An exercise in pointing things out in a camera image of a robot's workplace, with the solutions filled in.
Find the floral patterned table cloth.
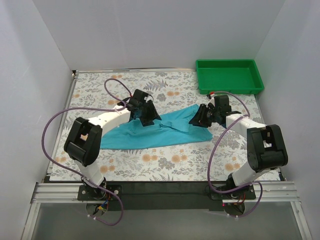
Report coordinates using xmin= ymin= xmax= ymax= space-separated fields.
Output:
xmin=49 ymin=70 xmax=286 ymax=183

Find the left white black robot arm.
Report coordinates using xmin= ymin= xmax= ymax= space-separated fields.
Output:
xmin=64 ymin=89 xmax=161 ymax=200

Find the aluminium frame rail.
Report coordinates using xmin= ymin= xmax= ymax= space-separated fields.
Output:
xmin=22 ymin=181 xmax=312 ymax=240

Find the green plastic tray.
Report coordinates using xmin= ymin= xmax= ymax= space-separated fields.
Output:
xmin=195 ymin=59 xmax=265 ymax=95

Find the turquoise t shirt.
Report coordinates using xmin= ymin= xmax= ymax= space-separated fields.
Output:
xmin=100 ymin=104 xmax=213 ymax=150

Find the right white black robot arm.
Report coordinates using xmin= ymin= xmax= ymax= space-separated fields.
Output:
xmin=189 ymin=91 xmax=288 ymax=199

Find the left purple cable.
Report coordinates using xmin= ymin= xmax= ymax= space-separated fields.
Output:
xmin=41 ymin=78 xmax=133 ymax=226

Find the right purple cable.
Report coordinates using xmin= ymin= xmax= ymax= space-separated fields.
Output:
xmin=206 ymin=91 xmax=264 ymax=219

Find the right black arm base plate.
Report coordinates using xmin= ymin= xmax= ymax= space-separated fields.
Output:
xmin=204 ymin=183 xmax=257 ymax=201

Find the purple cable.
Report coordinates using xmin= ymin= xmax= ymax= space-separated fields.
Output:
xmin=41 ymin=78 xmax=133 ymax=226
xmin=206 ymin=91 xmax=264 ymax=219

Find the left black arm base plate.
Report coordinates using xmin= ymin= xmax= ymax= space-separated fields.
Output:
xmin=77 ymin=184 xmax=123 ymax=201

